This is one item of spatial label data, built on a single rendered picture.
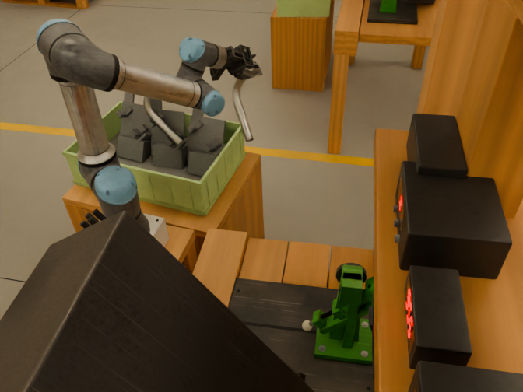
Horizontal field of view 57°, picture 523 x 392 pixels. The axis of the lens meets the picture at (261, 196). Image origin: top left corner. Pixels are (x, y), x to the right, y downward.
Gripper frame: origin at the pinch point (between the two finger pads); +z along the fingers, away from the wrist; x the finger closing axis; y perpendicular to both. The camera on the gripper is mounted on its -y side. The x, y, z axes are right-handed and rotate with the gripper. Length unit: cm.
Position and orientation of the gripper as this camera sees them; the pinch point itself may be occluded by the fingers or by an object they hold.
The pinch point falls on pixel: (251, 69)
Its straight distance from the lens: 181.8
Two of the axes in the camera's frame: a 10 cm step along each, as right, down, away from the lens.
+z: 5.9, -0.5, 8.1
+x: -2.5, -9.6, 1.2
